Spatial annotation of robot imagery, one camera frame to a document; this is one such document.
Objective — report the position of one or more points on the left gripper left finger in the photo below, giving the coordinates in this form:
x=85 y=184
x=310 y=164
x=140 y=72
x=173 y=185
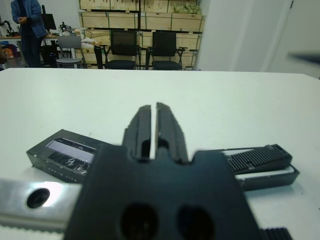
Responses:
x=140 y=130

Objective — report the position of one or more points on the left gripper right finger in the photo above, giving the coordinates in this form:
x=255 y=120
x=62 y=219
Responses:
x=170 y=132

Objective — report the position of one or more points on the black box lid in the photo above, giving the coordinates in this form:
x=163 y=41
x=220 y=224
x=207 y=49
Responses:
x=50 y=160

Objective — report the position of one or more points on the black box with white insert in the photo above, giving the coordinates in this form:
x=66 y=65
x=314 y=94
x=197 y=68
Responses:
x=270 y=181

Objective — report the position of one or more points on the black metal chair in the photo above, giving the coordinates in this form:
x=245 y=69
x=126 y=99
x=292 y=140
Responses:
x=163 y=45
x=122 y=42

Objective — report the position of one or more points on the white plastic bag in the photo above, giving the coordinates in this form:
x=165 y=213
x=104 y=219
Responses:
x=87 y=41

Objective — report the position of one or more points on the wooden crate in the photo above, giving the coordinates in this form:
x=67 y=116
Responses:
x=120 y=21
x=157 y=5
x=100 y=3
x=160 y=22

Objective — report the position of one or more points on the grey office chair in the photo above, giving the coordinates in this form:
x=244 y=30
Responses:
x=70 y=42

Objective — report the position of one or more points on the black computer monitor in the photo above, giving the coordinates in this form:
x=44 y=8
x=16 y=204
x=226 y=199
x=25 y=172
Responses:
x=48 y=21

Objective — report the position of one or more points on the person in blue jacket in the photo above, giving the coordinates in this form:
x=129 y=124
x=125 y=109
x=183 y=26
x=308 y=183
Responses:
x=32 y=15

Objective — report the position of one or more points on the wooden desk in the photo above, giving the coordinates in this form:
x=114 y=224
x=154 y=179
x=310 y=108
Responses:
x=7 y=37

